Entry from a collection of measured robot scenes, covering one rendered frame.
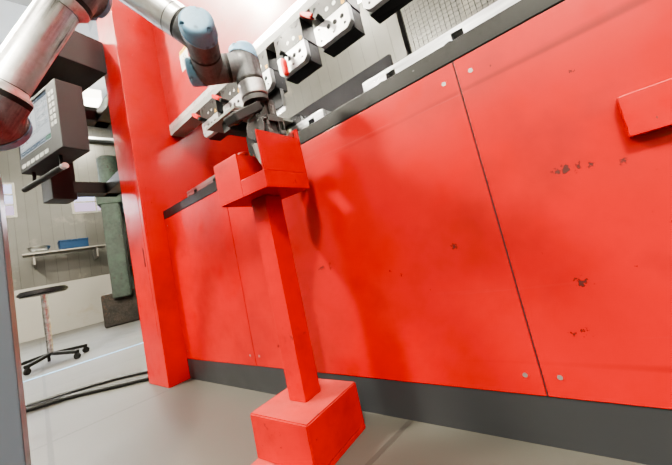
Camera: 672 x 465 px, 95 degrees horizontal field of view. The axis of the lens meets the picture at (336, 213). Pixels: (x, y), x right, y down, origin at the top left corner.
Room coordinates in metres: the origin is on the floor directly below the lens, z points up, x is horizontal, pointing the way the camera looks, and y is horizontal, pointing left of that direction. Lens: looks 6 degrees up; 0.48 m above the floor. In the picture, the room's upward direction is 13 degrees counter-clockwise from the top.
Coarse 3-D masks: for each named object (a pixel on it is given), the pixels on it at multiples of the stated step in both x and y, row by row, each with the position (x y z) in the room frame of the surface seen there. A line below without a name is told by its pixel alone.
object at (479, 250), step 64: (576, 0) 0.52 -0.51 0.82; (640, 0) 0.48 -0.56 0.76; (448, 64) 0.66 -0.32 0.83; (512, 64) 0.59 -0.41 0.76; (576, 64) 0.54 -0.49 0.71; (640, 64) 0.49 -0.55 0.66; (384, 128) 0.78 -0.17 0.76; (448, 128) 0.69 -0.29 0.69; (512, 128) 0.61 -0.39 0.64; (576, 128) 0.55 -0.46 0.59; (320, 192) 0.94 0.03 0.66; (384, 192) 0.81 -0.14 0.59; (448, 192) 0.71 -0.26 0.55; (512, 192) 0.63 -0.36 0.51; (576, 192) 0.57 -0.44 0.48; (640, 192) 0.52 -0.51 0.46; (192, 256) 1.48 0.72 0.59; (256, 256) 1.17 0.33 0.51; (320, 256) 0.98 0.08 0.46; (384, 256) 0.84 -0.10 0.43; (448, 256) 0.73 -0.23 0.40; (512, 256) 0.65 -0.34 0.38; (576, 256) 0.59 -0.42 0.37; (640, 256) 0.54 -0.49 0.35; (192, 320) 1.54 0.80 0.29; (256, 320) 1.22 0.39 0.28; (320, 320) 1.01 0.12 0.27; (384, 320) 0.87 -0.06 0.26; (448, 320) 0.76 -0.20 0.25; (512, 320) 0.67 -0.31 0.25; (576, 320) 0.61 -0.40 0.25; (640, 320) 0.55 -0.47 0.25; (256, 384) 1.27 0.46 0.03; (384, 384) 0.90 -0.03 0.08; (448, 384) 0.78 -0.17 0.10; (512, 384) 0.69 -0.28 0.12; (576, 384) 0.63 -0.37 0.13; (640, 384) 0.57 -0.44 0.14; (576, 448) 0.65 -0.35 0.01; (640, 448) 0.59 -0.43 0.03
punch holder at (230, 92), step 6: (228, 84) 1.33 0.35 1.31; (234, 84) 1.30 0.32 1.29; (222, 90) 1.36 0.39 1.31; (228, 90) 1.33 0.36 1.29; (234, 90) 1.31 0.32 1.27; (222, 96) 1.36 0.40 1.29; (228, 96) 1.34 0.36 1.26; (234, 96) 1.31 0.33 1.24; (240, 96) 1.28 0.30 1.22; (222, 102) 1.37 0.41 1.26; (228, 102) 1.34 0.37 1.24; (234, 102) 1.31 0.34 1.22; (240, 102) 1.29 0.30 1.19; (228, 108) 1.34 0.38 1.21
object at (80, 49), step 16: (64, 48) 1.48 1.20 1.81; (80, 48) 1.54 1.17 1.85; (96, 48) 1.62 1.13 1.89; (64, 64) 1.51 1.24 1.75; (80, 64) 1.54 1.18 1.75; (96, 64) 1.61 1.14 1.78; (48, 80) 1.60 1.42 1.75; (64, 80) 1.63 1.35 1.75; (80, 80) 1.66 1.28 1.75; (96, 80) 1.69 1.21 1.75; (32, 96) 1.70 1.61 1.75; (64, 176) 1.74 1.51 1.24; (48, 192) 1.69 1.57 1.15; (64, 192) 1.73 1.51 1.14
